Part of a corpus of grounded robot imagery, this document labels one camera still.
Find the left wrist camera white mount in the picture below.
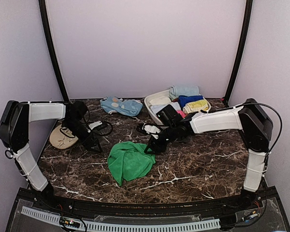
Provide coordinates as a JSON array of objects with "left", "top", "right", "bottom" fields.
[{"left": 88, "top": 121, "right": 108, "bottom": 132}]

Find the green towel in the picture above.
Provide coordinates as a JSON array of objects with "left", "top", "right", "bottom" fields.
[{"left": 107, "top": 141, "right": 156, "bottom": 186}]

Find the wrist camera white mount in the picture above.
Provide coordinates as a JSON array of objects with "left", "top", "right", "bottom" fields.
[
  {"left": 136, "top": 123, "right": 161, "bottom": 135},
  {"left": 88, "top": 121, "right": 108, "bottom": 132}
]

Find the right black frame post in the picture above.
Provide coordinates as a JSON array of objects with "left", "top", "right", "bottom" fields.
[{"left": 223, "top": 0, "right": 253, "bottom": 104}]

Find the white slotted cable duct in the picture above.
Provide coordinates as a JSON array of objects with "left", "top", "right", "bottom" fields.
[{"left": 20, "top": 206, "right": 221, "bottom": 232}]

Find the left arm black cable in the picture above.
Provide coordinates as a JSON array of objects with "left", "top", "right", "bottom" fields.
[{"left": 59, "top": 108, "right": 113, "bottom": 140}]

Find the white plastic basin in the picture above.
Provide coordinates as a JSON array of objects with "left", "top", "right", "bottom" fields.
[{"left": 144, "top": 86, "right": 211, "bottom": 125}]

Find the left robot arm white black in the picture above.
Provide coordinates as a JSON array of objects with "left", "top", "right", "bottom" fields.
[{"left": 0, "top": 101, "right": 102, "bottom": 211}]

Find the pale blue rolled towel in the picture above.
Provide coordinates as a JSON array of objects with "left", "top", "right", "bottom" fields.
[{"left": 169, "top": 85, "right": 199, "bottom": 98}]

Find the light blue patterned towel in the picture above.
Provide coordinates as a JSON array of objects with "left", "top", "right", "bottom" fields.
[{"left": 100, "top": 97, "right": 143, "bottom": 117}]

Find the black front rail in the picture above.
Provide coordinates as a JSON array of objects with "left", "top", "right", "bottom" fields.
[{"left": 19, "top": 187, "right": 278, "bottom": 218}]

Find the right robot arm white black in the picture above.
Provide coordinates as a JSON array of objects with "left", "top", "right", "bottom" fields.
[{"left": 144, "top": 98, "right": 273, "bottom": 210}]

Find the left black frame post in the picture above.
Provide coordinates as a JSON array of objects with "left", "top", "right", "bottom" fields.
[{"left": 38, "top": 0, "right": 69, "bottom": 102}]

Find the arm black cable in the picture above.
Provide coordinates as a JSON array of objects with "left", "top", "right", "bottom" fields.
[
  {"left": 238, "top": 102, "right": 283, "bottom": 158},
  {"left": 59, "top": 108, "right": 113, "bottom": 140}
]

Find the dark blue rolled towel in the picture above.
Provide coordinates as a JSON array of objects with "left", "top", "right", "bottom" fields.
[{"left": 178, "top": 95, "right": 204, "bottom": 108}]

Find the beige embroidered round cloth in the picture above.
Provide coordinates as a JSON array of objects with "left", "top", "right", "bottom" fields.
[{"left": 49, "top": 125, "right": 78, "bottom": 150}]

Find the pink rolled towel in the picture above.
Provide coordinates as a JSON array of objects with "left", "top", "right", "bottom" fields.
[{"left": 177, "top": 110, "right": 186, "bottom": 118}]

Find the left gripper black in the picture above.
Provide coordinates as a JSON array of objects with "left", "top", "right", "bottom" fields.
[{"left": 63, "top": 119, "right": 103, "bottom": 153}]

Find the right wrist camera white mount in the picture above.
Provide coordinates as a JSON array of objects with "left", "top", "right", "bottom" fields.
[{"left": 136, "top": 123, "right": 161, "bottom": 135}]

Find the small circuit board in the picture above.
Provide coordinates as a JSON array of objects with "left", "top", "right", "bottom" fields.
[{"left": 59, "top": 217, "right": 81, "bottom": 228}]

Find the cream rolled towel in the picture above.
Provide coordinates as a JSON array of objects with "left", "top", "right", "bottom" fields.
[{"left": 149, "top": 96, "right": 171, "bottom": 105}]

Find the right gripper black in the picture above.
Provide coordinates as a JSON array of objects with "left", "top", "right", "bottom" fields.
[{"left": 145, "top": 124, "right": 179, "bottom": 155}]

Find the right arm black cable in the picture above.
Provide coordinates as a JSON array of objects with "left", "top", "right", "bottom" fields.
[{"left": 238, "top": 102, "right": 283, "bottom": 158}]

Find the yellow-green crocodile towel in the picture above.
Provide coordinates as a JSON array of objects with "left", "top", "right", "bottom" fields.
[{"left": 183, "top": 99, "right": 210, "bottom": 114}]

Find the lavender rolled towel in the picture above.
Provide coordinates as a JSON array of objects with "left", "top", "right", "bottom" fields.
[{"left": 150, "top": 102, "right": 181, "bottom": 114}]

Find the black frame post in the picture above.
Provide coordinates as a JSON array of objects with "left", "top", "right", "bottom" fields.
[
  {"left": 38, "top": 0, "right": 69, "bottom": 102},
  {"left": 223, "top": 0, "right": 253, "bottom": 104}
]

